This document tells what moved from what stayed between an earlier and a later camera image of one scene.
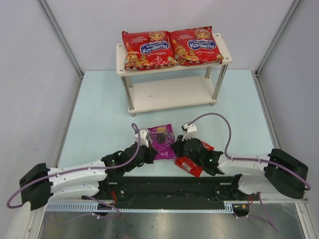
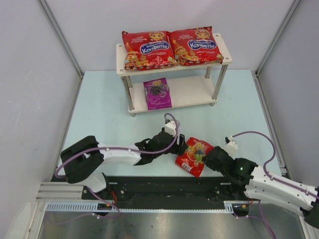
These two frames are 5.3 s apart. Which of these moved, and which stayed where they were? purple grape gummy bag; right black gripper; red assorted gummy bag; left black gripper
Moved: right black gripper; left black gripper; purple grape gummy bag
Stayed: red assorted gummy bag
